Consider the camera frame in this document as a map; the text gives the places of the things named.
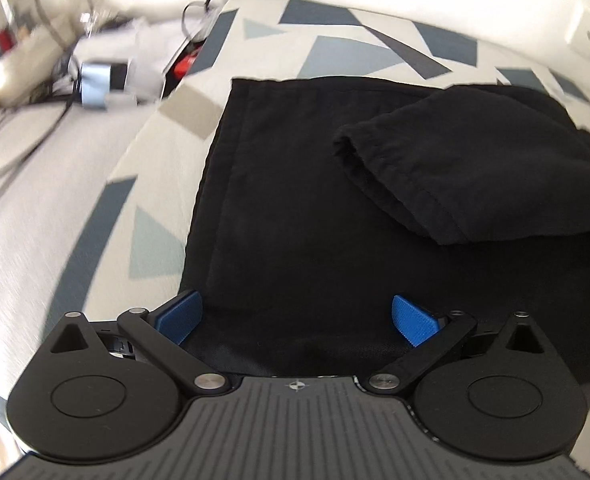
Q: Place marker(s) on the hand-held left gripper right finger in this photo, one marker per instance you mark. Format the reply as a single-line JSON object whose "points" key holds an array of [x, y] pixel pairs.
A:
{"points": [[415, 322]]}

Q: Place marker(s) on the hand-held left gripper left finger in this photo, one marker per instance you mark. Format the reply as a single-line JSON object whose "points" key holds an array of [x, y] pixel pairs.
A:
{"points": [[180, 317]]}

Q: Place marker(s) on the black pants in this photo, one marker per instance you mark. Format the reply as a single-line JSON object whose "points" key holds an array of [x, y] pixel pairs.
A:
{"points": [[300, 210]]}

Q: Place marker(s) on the silver usb hub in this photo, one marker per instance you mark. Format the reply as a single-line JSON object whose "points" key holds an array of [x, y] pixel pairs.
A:
{"points": [[97, 85]]}

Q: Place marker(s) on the red packet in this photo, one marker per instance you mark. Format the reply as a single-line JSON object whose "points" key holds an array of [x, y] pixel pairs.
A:
{"points": [[185, 62]]}

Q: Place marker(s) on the white power strip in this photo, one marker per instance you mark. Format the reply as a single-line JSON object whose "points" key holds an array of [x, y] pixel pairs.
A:
{"points": [[20, 65]]}

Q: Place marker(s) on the geometric patterned tablecloth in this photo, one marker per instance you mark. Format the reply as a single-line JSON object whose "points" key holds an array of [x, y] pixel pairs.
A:
{"points": [[325, 35]]}

